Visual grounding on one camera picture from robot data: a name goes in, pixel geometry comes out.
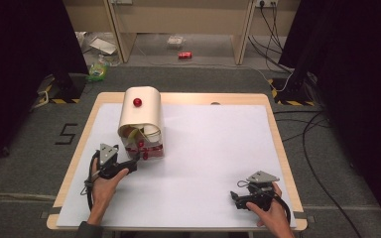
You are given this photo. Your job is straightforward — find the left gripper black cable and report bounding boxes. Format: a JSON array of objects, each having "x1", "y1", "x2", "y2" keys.
[{"x1": 80, "y1": 150, "x2": 101, "y2": 212}]

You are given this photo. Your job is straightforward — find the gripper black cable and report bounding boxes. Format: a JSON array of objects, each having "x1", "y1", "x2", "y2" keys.
[
  {"x1": 237, "y1": 179, "x2": 293, "y2": 226},
  {"x1": 80, "y1": 150, "x2": 101, "y2": 212}
]

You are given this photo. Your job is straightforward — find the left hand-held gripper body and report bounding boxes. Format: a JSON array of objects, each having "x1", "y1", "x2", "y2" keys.
[{"x1": 94, "y1": 143, "x2": 128, "y2": 180}]

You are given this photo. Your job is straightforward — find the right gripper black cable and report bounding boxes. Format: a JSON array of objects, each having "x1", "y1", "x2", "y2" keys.
[{"x1": 237, "y1": 179, "x2": 293, "y2": 226}]

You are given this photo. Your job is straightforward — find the white table sheet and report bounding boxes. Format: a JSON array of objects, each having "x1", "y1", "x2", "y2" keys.
[{"x1": 56, "y1": 102, "x2": 297, "y2": 229}]

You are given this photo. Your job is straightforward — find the beige wooden desk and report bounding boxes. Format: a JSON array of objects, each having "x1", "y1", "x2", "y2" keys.
[{"x1": 63, "y1": 0, "x2": 302, "y2": 65}]

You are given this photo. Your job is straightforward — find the red drawer with knobs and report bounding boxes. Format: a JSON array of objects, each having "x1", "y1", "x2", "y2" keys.
[{"x1": 124, "y1": 140, "x2": 165, "y2": 162}]

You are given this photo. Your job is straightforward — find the white wall socket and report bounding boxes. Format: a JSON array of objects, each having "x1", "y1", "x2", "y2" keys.
[{"x1": 254, "y1": 0, "x2": 279, "y2": 9}]

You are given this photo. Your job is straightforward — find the yellow-green item in box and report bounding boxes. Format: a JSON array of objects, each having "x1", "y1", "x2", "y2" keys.
[{"x1": 127, "y1": 128, "x2": 142, "y2": 144}]

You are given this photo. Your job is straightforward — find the clear plastic container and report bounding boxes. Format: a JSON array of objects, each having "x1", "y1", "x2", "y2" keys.
[{"x1": 166, "y1": 35, "x2": 187, "y2": 51}]

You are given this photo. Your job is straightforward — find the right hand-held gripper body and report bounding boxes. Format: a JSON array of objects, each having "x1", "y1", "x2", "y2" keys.
[{"x1": 246, "y1": 171, "x2": 281, "y2": 211}]

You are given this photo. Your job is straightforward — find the black curtain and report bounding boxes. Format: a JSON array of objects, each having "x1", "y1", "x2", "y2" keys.
[
  {"x1": 0, "y1": 0, "x2": 90, "y2": 170},
  {"x1": 278, "y1": 0, "x2": 381, "y2": 229}
]

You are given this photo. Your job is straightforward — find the white paper sheet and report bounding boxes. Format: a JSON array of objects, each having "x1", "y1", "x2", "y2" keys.
[{"x1": 88, "y1": 37, "x2": 118, "y2": 56}]

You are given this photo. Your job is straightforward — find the cream roll-top bread box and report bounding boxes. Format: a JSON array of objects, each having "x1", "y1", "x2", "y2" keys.
[{"x1": 117, "y1": 86, "x2": 165, "y2": 150}]

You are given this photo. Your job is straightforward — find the hazard-striped stand base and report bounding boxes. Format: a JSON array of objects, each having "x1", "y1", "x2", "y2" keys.
[
  {"x1": 267, "y1": 73, "x2": 318, "y2": 107},
  {"x1": 33, "y1": 72, "x2": 87, "y2": 109}
]

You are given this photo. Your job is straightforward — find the person's right hand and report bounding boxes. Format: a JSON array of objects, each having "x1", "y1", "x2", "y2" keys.
[{"x1": 246, "y1": 182, "x2": 291, "y2": 232}]

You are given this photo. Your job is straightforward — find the black floor cables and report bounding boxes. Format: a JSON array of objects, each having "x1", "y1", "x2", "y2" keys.
[{"x1": 273, "y1": 109, "x2": 365, "y2": 238}]

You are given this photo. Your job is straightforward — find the black cables from socket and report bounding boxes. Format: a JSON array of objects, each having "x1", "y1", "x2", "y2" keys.
[{"x1": 247, "y1": 2, "x2": 295, "y2": 73}]

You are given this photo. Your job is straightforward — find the white item in box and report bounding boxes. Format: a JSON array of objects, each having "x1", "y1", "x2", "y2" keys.
[{"x1": 143, "y1": 124, "x2": 162, "y2": 138}]

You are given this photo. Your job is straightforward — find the person's left hand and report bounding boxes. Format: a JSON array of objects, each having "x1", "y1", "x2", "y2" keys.
[{"x1": 90, "y1": 162, "x2": 130, "y2": 213}]

